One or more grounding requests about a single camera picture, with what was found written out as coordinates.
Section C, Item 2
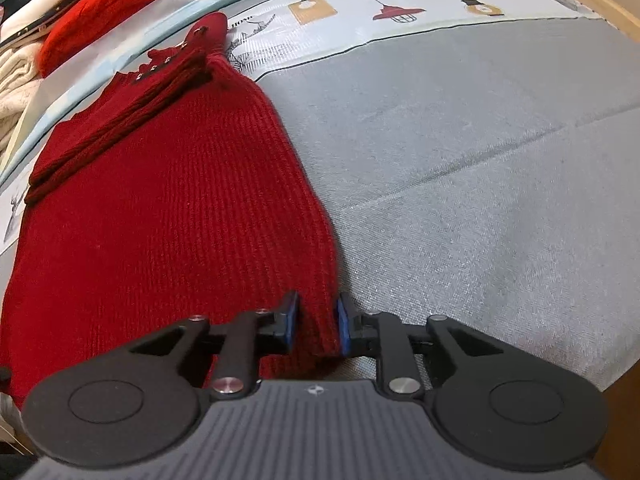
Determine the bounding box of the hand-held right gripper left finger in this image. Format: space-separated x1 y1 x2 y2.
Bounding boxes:
127 290 301 401

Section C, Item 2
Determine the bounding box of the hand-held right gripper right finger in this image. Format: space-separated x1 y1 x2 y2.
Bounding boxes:
335 293 507 401

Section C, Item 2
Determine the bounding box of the dark red knit sweater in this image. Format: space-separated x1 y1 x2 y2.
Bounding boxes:
0 11 342 408

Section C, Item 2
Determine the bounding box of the grey deer print bed sheet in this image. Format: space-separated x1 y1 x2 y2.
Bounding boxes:
0 0 640 396

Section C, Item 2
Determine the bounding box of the folded white fluffy blanket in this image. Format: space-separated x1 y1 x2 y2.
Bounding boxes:
0 42 51 153

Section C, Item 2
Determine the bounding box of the folded bright red quilt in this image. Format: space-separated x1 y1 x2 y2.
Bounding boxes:
39 0 198 78

